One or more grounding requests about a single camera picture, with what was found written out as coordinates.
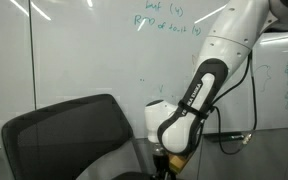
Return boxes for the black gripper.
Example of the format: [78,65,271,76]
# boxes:
[151,150,172,180]

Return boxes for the black marker tray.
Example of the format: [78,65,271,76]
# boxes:
[203,131,253,144]

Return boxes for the green whiteboard marker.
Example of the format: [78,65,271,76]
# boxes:
[226,133,247,140]

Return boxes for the black mesh office chair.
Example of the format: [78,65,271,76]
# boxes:
[0,93,185,180]

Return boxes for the whiteboard panel with green writing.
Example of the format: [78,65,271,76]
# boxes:
[30,0,288,140]

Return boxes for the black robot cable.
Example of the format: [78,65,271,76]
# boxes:
[212,49,259,156]

